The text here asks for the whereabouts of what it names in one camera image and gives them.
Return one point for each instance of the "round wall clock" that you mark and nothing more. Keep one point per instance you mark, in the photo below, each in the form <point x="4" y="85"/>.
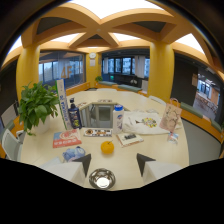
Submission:
<point x="92" y="55"/>

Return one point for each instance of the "round metal tin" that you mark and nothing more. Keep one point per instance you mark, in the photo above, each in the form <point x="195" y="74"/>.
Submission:
<point x="102" y="178"/>

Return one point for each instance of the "white blue badminton tube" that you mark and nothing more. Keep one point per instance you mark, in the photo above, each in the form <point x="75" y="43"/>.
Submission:
<point x="63" y="104"/>

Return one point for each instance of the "white bottle blue cap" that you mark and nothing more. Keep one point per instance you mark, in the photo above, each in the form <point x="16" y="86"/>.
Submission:
<point x="118" y="118"/>

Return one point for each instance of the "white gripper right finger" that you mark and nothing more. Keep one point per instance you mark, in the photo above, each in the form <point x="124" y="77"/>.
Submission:
<point x="163" y="169"/>

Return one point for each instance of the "white printed tote bag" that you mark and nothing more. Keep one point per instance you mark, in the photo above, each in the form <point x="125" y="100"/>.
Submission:
<point x="146" y="122"/>

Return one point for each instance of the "small white booklet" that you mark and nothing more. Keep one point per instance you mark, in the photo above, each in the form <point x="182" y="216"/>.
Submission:
<point x="129" y="138"/>

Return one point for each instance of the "white chair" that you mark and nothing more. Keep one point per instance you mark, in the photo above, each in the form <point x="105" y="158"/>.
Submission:
<point x="10" y="144"/>

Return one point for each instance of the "dark blue pump bottle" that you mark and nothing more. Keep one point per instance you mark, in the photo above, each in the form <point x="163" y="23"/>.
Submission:
<point x="74" y="115"/>

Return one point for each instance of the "blue white plastic packet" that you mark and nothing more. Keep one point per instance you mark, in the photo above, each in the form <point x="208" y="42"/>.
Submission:
<point x="73" y="154"/>

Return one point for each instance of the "orange fruit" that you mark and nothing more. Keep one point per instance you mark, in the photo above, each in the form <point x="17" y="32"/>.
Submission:
<point x="107" y="147"/>

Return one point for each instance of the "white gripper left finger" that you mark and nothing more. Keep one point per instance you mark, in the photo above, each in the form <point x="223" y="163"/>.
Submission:
<point x="66" y="170"/>

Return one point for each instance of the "red white book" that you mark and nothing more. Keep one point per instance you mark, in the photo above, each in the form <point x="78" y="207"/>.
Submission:
<point x="67" y="138"/>

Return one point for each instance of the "small printed card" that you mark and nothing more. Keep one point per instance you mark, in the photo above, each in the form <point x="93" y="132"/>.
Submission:
<point x="172" y="137"/>

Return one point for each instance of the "small green plant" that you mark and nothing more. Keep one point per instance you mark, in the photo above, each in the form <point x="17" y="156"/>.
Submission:
<point x="99" y="78"/>

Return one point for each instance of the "green potted plant white pot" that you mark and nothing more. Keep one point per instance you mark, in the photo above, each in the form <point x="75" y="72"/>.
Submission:
<point x="36" y="106"/>

